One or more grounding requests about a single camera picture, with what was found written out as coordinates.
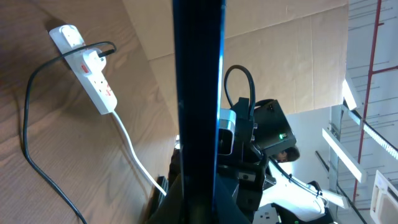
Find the white USB charger plug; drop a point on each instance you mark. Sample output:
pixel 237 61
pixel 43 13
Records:
pixel 91 62

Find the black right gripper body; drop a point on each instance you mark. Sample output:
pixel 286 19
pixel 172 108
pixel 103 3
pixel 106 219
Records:
pixel 242 172

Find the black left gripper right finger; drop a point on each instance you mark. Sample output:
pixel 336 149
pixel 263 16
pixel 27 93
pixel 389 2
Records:
pixel 227 210

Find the white ceiling light bars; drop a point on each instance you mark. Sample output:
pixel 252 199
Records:
pixel 366 140

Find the red ceiling pipe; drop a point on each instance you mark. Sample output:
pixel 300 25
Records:
pixel 371 63

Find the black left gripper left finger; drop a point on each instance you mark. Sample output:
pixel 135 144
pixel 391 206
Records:
pixel 171 209

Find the brown cardboard panel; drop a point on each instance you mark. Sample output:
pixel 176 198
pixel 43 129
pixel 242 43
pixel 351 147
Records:
pixel 294 49

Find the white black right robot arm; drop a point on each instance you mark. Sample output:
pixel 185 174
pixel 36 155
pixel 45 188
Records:
pixel 254 140

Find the white power strip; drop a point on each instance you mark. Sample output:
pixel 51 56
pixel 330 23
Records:
pixel 68 38

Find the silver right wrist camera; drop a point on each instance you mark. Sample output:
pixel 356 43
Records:
pixel 227 124

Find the blue Galaxy smartphone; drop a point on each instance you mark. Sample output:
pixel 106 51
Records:
pixel 199 46

